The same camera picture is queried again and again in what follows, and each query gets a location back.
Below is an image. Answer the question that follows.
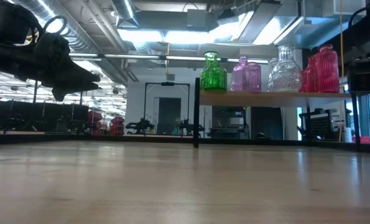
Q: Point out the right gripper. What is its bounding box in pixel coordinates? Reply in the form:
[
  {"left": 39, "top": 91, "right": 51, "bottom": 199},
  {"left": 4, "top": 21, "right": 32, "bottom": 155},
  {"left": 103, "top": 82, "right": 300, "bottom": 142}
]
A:
[{"left": 348, "top": 55, "right": 370, "bottom": 128}]

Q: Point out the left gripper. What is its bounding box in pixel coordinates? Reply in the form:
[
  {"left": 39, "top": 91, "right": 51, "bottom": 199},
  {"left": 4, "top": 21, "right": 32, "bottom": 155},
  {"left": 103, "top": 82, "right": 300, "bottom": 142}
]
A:
[{"left": 0, "top": 32, "right": 101, "bottom": 102}]

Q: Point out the red slim ribbed vase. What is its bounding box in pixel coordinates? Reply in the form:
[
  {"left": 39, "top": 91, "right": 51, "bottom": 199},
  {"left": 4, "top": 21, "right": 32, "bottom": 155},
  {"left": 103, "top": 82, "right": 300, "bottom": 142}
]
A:
[{"left": 314, "top": 44, "right": 340, "bottom": 93}]

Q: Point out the red bottle-shaped glass vase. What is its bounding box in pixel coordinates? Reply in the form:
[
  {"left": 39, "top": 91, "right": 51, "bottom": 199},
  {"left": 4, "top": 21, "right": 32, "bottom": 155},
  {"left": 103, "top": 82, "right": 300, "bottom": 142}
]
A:
[{"left": 298, "top": 55, "right": 317, "bottom": 93}]

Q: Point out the clear textured bulbous vase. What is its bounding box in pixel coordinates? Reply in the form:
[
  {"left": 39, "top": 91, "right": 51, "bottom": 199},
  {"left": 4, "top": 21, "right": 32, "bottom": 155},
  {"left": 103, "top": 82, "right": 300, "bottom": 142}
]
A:
[{"left": 270, "top": 43, "right": 303, "bottom": 93}]

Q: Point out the pink ribbed squat glass jar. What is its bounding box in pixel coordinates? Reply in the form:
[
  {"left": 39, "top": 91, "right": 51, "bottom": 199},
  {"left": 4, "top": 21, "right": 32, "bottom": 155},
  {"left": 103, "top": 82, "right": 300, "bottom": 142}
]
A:
[{"left": 246, "top": 62, "right": 262, "bottom": 93}]

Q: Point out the green round squat vase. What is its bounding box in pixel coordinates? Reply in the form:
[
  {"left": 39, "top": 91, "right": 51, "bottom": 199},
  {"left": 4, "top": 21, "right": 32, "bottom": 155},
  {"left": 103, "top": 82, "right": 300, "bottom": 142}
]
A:
[{"left": 199, "top": 51, "right": 228, "bottom": 91}]

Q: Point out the pink ribbed bottle vase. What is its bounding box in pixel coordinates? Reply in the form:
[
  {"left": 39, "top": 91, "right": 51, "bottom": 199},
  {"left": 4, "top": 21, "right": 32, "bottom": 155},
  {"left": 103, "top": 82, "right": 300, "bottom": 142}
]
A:
[{"left": 229, "top": 55, "right": 249, "bottom": 92}]

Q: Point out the white roll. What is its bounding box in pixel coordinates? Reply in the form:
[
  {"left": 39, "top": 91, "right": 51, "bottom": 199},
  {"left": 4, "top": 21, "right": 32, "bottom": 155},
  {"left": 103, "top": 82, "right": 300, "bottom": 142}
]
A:
[{"left": 343, "top": 126, "right": 353, "bottom": 143}]

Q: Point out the red room object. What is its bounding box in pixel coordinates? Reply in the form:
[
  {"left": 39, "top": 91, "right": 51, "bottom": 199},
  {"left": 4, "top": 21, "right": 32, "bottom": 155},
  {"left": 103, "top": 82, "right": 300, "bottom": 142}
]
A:
[
  {"left": 87, "top": 111, "right": 104, "bottom": 135},
  {"left": 109, "top": 116, "right": 126, "bottom": 136}
]

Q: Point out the black desk row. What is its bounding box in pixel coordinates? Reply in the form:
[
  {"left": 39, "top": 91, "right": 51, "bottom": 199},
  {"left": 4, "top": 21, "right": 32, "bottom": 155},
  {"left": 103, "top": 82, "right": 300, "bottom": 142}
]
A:
[{"left": 0, "top": 100, "right": 90, "bottom": 133}]

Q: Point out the black perforated cart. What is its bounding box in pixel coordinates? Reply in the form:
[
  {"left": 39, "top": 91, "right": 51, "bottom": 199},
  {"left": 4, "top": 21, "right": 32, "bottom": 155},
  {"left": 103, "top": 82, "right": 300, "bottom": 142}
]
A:
[{"left": 298, "top": 108, "right": 340, "bottom": 141}]

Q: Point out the long ceiling tube light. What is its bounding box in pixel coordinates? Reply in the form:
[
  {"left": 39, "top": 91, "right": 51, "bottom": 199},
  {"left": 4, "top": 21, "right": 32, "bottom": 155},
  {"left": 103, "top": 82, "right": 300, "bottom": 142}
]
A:
[{"left": 68, "top": 52, "right": 270, "bottom": 65}]

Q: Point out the dark grey door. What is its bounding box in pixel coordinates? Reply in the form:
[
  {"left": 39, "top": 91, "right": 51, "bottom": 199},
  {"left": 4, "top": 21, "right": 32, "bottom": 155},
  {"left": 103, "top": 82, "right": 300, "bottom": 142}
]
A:
[{"left": 157, "top": 97, "right": 182, "bottom": 135}]

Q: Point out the translucent white ceiling box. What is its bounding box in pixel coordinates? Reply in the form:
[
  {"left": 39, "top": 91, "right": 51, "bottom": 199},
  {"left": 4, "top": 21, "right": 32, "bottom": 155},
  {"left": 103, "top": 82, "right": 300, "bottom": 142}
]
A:
[{"left": 333, "top": 0, "right": 368, "bottom": 16}]

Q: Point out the dark room panel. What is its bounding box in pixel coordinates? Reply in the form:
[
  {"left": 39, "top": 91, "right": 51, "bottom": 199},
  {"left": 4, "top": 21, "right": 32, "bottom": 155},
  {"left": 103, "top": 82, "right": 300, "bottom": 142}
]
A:
[{"left": 251, "top": 106, "right": 284, "bottom": 141}]

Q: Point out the grey ceiling unit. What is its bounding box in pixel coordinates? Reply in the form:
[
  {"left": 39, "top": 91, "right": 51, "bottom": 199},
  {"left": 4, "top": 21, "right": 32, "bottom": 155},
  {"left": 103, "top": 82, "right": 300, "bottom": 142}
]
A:
[{"left": 186, "top": 8, "right": 220, "bottom": 32}]

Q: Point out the black equipment rack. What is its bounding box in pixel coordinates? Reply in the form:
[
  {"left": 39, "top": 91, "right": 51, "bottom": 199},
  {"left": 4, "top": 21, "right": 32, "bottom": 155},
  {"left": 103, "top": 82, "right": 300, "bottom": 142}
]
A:
[{"left": 208, "top": 106, "right": 250, "bottom": 139}]

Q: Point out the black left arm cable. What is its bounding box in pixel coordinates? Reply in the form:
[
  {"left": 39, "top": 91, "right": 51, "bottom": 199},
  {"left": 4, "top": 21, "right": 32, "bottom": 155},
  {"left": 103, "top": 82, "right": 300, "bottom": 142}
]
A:
[{"left": 32, "top": 15, "right": 68, "bottom": 43}]

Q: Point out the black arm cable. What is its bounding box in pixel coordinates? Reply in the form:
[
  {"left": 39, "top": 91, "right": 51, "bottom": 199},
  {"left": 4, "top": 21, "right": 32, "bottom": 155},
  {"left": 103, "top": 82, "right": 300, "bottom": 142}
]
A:
[
  {"left": 348, "top": 4, "right": 370, "bottom": 29},
  {"left": 32, "top": 15, "right": 68, "bottom": 43}
]

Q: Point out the silver round duct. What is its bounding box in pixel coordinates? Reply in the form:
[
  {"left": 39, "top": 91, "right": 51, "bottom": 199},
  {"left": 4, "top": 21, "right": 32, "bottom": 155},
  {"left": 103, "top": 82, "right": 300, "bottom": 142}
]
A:
[{"left": 111, "top": 0, "right": 141, "bottom": 27}]

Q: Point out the distant black rig frame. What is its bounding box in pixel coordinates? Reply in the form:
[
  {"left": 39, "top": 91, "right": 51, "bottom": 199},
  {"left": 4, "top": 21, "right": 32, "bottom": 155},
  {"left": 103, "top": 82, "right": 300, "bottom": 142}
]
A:
[{"left": 143, "top": 81, "right": 192, "bottom": 136}]

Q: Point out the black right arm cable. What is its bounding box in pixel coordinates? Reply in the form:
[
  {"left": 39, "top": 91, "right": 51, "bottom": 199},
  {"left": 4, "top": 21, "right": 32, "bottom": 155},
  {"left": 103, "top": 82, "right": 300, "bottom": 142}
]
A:
[{"left": 348, "top": 4, "right": 370, "bottom": 29}]

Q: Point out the silver rectangular duct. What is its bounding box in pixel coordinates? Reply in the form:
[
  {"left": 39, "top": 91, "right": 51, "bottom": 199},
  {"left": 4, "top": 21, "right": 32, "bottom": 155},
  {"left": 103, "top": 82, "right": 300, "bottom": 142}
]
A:
[{"left": 273, "top": 14, "right": 368, "bottom": 50}]

